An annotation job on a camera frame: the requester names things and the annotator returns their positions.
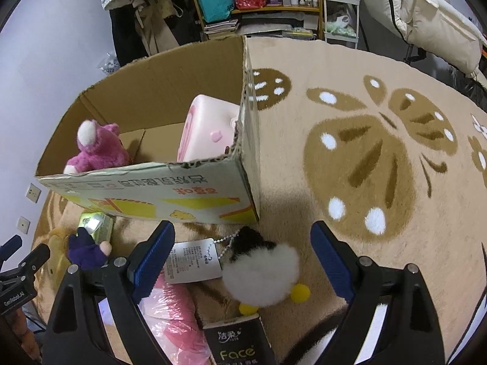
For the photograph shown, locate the pink plush bear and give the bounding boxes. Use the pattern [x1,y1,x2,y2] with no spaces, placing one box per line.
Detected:
[63,119,132,174]

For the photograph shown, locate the cream padded chair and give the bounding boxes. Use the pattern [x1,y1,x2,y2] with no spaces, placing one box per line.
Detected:
[358,0,487,78]

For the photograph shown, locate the black hanging clothes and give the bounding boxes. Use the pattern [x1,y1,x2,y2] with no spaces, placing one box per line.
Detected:
[109,0,202,67]

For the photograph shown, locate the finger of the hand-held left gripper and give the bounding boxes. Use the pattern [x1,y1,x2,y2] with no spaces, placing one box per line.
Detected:
[0,235,23,261]

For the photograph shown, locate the pink plastic bag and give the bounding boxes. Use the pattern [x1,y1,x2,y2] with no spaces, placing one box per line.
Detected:
[138,272,213,365]

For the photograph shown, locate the white black plush penguin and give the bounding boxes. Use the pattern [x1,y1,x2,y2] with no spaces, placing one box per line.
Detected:
[221,226,311,315]

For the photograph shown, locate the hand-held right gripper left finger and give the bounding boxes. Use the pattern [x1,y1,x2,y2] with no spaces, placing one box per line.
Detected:
[41,220,176,365]

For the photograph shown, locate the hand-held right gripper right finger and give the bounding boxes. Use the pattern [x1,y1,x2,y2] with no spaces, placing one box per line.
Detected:
[310,221,447,365]

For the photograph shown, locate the wooden shelf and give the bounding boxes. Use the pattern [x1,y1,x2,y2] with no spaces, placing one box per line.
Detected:
[186,0,325,41]

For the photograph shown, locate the purple plush toy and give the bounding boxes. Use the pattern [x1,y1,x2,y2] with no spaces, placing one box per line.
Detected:
[68,227,113,270]

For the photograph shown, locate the beige patterned rug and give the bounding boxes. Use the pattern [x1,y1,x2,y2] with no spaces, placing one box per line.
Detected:
[31,36,487,365]

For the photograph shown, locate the cardboard box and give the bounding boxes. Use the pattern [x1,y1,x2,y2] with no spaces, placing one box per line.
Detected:
[35,35,261,224]

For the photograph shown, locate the pink plastic container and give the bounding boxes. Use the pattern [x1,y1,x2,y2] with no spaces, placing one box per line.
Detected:
[177,94,241,162]

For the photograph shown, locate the person's left hand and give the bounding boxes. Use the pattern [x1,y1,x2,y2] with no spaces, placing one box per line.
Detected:
[0,306,40,362]

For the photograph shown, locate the green tissue pack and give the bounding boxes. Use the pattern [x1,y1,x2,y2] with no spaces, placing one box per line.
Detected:
[78,212,114,245]

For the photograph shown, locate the black tissue pack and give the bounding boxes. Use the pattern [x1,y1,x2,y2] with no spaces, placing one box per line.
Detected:
[202,313,280,365]

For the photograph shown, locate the white metal cart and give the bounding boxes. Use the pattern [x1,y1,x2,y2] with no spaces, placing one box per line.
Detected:
[323,0,360,49]

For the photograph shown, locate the white paper hang tag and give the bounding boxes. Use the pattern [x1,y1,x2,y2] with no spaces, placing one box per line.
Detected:
[165,238,222,284]

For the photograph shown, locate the stack of magazines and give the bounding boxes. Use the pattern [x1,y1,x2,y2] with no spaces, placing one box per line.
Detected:
[203,19,240,39]

